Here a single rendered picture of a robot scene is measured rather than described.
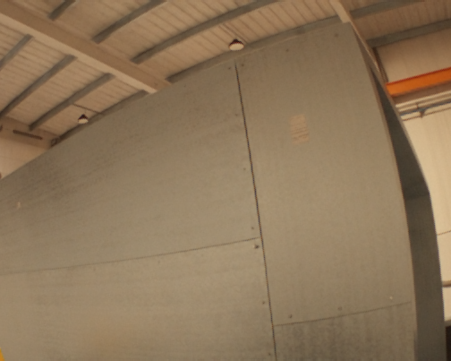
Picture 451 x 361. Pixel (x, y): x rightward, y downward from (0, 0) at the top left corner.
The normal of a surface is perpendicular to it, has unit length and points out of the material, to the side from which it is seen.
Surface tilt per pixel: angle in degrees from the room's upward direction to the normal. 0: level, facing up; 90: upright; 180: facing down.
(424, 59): 90
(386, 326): 90
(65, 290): 90
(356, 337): 90
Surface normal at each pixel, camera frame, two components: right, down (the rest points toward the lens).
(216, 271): -0.52, -0.14
